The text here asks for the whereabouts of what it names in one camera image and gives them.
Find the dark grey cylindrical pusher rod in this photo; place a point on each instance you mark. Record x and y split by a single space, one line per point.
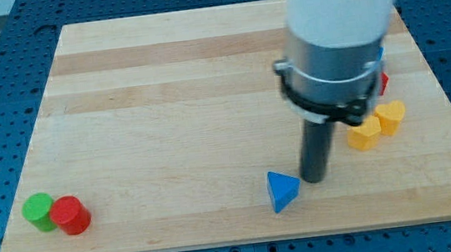
315 150

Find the blue triangle block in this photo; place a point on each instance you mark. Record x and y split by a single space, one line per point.
282 189

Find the blue block behind arm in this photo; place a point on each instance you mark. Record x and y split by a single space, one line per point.
381 53

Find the red block behind arm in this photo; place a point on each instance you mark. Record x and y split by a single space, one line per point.
384 85

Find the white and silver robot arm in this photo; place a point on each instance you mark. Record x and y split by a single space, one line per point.
331 69

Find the yellow pentagon block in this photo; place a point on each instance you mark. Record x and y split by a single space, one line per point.
364 136

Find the yellow heart block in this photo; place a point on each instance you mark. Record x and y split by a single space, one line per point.
390 116

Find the light wooden board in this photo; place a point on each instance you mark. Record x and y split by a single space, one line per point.
165 127

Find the red cylinder block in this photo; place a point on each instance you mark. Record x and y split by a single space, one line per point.
70 215

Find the green cylinder block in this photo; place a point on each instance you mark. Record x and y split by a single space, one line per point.
36 211

